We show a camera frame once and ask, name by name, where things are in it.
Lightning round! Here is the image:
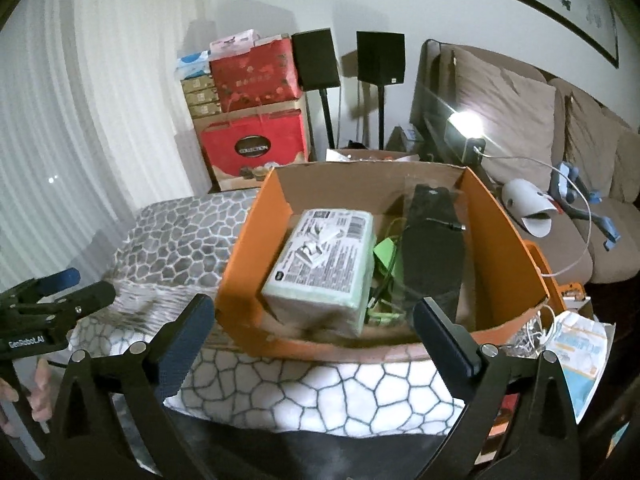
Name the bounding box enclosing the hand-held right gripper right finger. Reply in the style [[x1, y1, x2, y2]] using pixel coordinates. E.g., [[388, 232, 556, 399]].
[[412, 296, 582, 480]]

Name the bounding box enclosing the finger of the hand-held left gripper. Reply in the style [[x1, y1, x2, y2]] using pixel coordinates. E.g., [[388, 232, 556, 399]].
[[15, 280, 117, 330], [7, 268, 82, 307]]

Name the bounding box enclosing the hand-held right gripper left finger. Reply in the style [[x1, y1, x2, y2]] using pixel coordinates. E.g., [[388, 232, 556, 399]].
[[47, 292, 217, 480]]

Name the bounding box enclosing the green braided cable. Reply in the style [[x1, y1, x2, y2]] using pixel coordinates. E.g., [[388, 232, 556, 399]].
[[367, 217, 417, 327]]

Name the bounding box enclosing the black package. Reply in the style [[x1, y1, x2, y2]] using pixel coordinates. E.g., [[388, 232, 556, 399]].
[[385, 182, 469, 332]]

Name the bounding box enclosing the orange cardboard box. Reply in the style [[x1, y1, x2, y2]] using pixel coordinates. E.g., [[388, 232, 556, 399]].
[[214, 160, 552, 362]]

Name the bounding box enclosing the green power bank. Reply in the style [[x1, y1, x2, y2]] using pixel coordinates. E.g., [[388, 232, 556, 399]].
[[372, 237, 402, 282]]

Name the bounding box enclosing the green white tissue pack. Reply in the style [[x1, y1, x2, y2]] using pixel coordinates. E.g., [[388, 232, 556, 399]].
[[260, 207, 378, 339]]

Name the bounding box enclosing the person's left hand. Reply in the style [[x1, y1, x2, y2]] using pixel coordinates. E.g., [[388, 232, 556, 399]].
[[0, 357, 54, 437]]

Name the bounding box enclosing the grey white patterned blanket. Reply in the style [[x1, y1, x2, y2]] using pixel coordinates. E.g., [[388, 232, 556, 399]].
[[67, 192, 482, 437]]

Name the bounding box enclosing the large orange plastic basket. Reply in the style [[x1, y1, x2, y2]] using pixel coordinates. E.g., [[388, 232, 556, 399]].
[[522, 241, 567, 312]]

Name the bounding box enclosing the white blue mask packet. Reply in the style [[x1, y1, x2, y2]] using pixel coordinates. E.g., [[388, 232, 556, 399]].
[[542, 310, 617, 424]]

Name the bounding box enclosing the white rounded device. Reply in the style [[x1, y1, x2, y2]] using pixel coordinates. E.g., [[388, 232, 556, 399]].
[[501, 180, 559, 239]]

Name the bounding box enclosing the white sheer curtain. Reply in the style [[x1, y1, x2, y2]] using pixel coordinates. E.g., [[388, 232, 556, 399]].
[[0, 0, 201, 283]]

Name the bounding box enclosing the brown sofa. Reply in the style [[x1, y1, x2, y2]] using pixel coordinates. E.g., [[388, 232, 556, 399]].
[[410, 39, 640, 287]]

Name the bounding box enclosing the blue grey neckband device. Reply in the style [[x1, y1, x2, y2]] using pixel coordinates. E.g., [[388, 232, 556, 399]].
[[547, 161, 622, 254]]

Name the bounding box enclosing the red gift bag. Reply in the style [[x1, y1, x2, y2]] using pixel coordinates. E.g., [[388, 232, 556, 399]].
[[200, 110, 312, 192]]

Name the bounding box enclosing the small bright lamp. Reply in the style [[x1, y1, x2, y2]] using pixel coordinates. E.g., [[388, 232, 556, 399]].
[[445, 110, 489, 162]]

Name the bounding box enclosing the black speaker stand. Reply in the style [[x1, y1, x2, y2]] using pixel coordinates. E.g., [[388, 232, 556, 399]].
[[372, 82, 389, 152], [315, 89, 338, 164]]

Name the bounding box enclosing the beige sofa cushion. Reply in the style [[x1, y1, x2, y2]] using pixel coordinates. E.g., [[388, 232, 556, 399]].
[[610, 127, 640, 202], [452, 47, 559, 182], [565, 92, 627, 197]]

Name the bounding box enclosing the pink tissue box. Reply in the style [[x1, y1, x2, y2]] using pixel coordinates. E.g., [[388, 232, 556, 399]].
[[209, 30, 262, 57]]

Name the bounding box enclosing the black speaker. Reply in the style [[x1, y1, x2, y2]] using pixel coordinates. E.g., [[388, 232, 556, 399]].
[[291, 29, 344, 93], [356, 31, 406, 86]]

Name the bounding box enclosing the bundle of white cables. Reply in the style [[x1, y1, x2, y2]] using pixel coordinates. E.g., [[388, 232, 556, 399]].
[[510, 305, 557, 357]]

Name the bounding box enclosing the long white lamp cable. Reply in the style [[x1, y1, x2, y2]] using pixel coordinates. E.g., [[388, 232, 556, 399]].
[[482, 154, 595, 279]]

